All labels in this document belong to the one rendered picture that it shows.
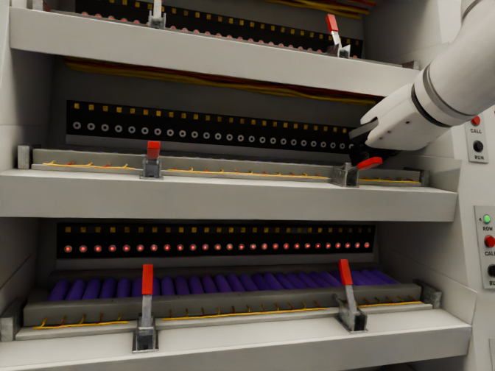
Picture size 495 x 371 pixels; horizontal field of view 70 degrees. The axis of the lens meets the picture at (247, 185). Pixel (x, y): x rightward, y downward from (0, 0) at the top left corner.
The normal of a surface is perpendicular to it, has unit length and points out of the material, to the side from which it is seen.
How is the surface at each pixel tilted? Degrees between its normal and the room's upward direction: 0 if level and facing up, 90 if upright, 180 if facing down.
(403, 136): 169
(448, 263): 90
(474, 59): 110
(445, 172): 90
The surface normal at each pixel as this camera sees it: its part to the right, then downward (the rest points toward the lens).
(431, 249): -0.96, -0.04
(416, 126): -0.03, 0.92
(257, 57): 0.27, 0.15
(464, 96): -0.52, 0.73
